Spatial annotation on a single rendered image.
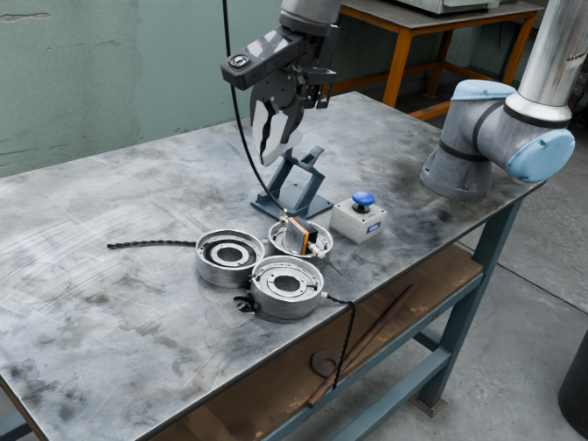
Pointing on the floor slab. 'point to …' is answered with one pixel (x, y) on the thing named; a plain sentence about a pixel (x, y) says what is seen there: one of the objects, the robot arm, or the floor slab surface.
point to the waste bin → (577, 390)
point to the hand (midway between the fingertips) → (262, 157)
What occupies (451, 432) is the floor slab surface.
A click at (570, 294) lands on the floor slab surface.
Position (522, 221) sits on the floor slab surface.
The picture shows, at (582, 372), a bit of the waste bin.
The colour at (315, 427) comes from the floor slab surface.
